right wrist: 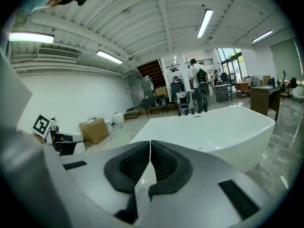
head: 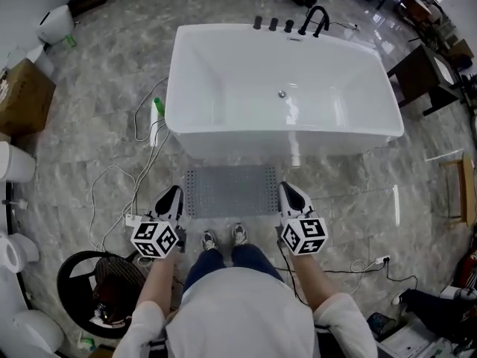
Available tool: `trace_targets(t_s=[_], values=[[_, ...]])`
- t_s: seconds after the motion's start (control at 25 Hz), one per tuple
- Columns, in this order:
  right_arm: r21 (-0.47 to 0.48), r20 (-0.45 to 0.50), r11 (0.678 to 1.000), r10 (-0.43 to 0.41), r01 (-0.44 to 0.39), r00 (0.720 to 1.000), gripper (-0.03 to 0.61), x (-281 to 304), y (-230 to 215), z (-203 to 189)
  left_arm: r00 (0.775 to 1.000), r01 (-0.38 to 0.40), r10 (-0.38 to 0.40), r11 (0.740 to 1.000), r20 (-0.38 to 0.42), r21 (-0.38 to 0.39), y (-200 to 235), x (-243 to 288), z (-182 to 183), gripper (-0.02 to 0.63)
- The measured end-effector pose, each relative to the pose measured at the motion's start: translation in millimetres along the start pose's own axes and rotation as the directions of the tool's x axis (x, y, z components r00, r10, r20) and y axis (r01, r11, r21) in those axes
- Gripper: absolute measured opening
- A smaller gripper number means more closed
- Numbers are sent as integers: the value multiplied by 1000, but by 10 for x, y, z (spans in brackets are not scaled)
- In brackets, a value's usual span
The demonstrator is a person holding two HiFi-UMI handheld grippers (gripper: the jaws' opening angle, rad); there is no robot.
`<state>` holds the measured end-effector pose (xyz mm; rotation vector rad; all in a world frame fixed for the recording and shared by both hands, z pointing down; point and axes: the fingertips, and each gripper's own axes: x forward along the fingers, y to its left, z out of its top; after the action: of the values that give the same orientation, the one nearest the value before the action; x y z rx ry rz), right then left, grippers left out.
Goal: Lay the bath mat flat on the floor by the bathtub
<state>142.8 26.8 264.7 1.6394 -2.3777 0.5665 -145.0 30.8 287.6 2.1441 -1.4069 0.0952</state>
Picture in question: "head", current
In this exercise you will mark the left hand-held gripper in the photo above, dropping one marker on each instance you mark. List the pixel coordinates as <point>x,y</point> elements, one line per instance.
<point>154,239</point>

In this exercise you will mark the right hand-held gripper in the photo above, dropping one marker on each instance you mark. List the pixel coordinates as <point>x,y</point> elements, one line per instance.
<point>303,235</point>

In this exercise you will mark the clear perforated bath mat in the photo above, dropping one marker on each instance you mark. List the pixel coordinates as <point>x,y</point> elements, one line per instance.
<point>231,192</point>

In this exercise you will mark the person's left forearm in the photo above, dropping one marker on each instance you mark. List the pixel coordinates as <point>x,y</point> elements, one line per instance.
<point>156,282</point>

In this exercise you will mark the person's right forearm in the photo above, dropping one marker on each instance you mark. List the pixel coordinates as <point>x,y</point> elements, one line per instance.
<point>313,282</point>

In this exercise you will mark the person's left shoe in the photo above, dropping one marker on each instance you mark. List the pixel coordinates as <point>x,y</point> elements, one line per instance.
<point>209,241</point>

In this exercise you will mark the person's shoe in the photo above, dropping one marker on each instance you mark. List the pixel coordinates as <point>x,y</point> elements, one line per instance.
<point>239,234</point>
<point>209,241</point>

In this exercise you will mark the person's right shoe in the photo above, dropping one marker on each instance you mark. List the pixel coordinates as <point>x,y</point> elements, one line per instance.
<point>239,234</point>

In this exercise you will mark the person's right leg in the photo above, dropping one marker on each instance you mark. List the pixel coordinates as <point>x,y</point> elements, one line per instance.
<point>257,259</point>

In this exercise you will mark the person's leg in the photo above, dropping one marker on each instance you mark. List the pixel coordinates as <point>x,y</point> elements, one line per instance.
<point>205,267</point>
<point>257,259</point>

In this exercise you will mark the person's left leg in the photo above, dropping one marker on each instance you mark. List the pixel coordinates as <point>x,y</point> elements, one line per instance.
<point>205,267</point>

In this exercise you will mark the long white power strip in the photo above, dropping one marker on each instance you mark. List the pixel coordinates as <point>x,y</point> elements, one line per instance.
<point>153,132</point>

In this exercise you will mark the brown woven bag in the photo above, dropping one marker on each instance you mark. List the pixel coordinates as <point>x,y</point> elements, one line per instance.
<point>119,278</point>

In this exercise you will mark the green plastic bottle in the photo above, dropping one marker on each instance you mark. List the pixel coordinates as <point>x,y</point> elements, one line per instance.
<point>159,106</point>

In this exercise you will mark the metal bathtub drain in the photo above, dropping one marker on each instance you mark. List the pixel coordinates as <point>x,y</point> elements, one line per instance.
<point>282,94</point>

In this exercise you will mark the white socket plug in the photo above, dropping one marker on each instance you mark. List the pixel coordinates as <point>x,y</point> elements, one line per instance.
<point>383,260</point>

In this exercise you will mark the person's white shirt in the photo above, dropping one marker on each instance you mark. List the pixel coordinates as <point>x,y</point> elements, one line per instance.
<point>238,311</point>

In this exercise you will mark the white bathtub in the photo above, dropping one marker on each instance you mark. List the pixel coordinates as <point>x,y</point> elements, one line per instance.
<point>261,80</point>

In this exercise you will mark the black round chair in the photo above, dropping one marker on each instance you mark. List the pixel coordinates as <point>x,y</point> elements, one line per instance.
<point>72,285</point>

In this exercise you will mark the black handheld device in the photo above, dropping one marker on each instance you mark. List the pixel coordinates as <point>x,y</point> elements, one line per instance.
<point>380,324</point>

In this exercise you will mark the tall white cylindrical bin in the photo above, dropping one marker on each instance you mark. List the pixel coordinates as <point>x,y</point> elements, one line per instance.
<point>16,162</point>

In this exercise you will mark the flat brown cardboard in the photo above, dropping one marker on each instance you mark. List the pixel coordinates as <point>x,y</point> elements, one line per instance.
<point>102,351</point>

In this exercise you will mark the green and white bottle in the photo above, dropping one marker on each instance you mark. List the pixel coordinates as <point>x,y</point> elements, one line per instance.
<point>86,342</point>

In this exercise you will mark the black faucet knob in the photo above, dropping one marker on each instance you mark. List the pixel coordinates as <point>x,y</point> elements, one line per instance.
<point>289,26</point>
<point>257,22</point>
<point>274,24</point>

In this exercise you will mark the dark wooden cabinet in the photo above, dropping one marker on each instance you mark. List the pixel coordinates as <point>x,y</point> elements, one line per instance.
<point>413,77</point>

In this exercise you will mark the dark garment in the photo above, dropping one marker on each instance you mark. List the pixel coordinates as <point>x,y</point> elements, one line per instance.
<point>432,306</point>

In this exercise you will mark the wooden stool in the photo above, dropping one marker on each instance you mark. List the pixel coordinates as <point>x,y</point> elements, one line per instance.
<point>467,188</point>

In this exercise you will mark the brown cardboard box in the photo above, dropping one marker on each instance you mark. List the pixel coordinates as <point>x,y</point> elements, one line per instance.
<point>26,99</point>

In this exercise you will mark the white box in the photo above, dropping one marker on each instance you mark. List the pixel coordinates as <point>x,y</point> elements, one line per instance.
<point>406,343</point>

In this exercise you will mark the white toilet closed lid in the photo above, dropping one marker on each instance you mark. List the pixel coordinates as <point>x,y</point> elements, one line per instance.
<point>37,332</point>

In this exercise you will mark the black bathtub faucet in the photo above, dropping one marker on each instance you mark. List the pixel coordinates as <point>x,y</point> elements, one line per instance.
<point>308,15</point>

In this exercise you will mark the small green glass bottle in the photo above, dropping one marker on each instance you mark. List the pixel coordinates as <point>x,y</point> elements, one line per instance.
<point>71,41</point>

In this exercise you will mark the small white bin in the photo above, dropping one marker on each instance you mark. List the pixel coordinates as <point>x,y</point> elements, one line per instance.
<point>43,62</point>

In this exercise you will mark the white smart toilet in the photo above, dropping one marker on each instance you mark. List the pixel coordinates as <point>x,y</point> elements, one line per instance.
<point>56,22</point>

